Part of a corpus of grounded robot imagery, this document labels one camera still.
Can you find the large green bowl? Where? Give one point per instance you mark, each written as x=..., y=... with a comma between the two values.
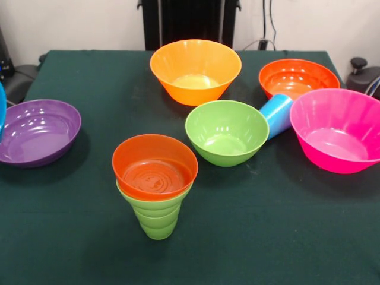
x=227, y=139

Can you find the small orange bowl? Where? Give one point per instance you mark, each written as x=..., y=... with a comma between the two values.
x=154, y=178

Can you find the small green bowl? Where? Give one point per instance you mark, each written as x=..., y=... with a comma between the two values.
x=154, y=207

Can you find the stack of green cups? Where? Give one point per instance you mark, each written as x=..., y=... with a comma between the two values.
x=158, y=228

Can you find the blue cup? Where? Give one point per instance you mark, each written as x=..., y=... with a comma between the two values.
x=279, y=115

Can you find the wide purple bowl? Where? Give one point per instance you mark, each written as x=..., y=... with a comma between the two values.
x=38, y=139

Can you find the blue bowl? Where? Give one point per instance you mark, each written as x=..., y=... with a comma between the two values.
x=2, y=110

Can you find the large yellow-orange bowl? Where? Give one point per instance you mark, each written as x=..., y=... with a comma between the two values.
x=196, y=92

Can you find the wide red-orange bowl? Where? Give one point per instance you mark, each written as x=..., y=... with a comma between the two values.
x=297, y=80

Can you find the large pink bowl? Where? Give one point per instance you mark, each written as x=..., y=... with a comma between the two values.
x=335, y=139

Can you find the dark green tablecloth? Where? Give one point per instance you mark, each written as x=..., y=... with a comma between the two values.
x=89, y=252

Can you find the grey chair with black knob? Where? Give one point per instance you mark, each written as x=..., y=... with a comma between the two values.
x=363, y=78

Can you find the black equipment box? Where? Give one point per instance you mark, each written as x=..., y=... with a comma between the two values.
x=5, y=56

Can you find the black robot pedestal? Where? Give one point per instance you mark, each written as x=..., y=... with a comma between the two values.
x=190, y=20

